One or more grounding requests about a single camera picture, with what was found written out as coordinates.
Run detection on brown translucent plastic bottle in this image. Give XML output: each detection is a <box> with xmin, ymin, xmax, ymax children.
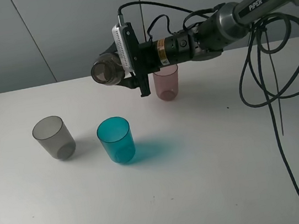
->
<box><xmin>90</xmin><ymin>53</ymin><xmax>125</xmax><ymax>86</ymax></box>

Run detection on grey translucent plastic cup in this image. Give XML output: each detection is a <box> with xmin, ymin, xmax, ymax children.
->
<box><xmin>32</xmin><ymin>115</ymin><xmax>76</xmax><ymax>161</ymax></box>

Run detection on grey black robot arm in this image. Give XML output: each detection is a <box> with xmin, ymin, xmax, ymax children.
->
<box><xmin>91</xmin><ymin>0</ymin><xmax>299</xmax><ymax>97</ymax></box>

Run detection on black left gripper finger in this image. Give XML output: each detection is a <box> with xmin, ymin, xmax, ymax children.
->
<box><xmin>116</xmin><ymin>74</ymin><xmax>140</xmax><ymax>89</ymax></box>

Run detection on black cable bundle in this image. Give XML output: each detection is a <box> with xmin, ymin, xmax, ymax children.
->
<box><xmin>117</xmin><ymin>0</ymin><xmax>299</xmax><ymax>224</ymax></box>

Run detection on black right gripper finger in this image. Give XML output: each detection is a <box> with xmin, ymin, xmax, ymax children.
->
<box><xmin>99</xmin><ymin>42</ymin><xmax>117</xmax><ymax>57</ymax></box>

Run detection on pink translucent plastic cup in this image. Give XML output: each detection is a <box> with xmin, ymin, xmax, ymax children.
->
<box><xmin>153</xmin><ymin>64</ymin><xmax>179</xmax><ymax>101</ymax></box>

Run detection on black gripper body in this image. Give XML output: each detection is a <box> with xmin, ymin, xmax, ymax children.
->
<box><xmin>136</xmin><ymin>26</ymin><xmax>205</xmax><ymax>76</ymax></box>

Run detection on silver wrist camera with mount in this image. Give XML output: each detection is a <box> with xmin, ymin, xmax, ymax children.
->
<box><xmin>112</xmin><ymin>23</ymin><xmax>151</xmax><ymax>97</ymax></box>

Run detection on teal translucent plastic cup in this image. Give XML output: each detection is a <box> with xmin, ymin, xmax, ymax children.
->
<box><xmin>97</xmin><ymin>116</ymin><xmax>136</xmax><ymax>164</ymax></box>

